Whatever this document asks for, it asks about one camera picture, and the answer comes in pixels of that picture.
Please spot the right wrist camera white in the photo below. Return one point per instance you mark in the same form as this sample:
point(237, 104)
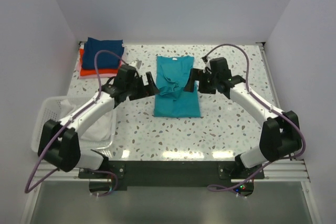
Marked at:
point(207, 62)

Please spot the folded orange t shirt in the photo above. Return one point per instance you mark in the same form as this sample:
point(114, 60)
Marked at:
point(89, 71)

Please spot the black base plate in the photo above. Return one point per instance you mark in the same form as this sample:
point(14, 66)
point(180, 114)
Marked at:
point(121, 175)

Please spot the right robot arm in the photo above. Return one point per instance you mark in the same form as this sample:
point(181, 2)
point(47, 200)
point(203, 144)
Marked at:
point(279, 130)

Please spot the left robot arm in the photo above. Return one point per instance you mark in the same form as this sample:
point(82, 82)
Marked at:
point(59, 141)

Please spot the teal t shirt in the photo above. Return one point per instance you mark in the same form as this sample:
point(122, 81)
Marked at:
point(172, 74)

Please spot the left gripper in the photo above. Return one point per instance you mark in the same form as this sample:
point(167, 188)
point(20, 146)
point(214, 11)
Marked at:
point(146, 91)

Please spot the white plastic basket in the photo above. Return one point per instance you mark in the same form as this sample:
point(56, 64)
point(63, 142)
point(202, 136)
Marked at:
point(50, 109)

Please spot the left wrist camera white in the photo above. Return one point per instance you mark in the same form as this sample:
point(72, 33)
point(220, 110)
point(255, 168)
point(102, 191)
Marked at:
point(136, 63)

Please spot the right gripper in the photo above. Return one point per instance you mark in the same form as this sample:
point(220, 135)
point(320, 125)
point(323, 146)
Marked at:
point(197, 75)

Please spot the folded pink t shirt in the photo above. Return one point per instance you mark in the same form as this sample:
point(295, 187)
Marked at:
point(88, 75)

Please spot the white t shirt in basket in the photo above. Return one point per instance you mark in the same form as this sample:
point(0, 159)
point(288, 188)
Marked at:
point(101, 129)

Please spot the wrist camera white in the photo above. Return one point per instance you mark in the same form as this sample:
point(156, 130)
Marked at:
point(207, 62)
point(136, 63)

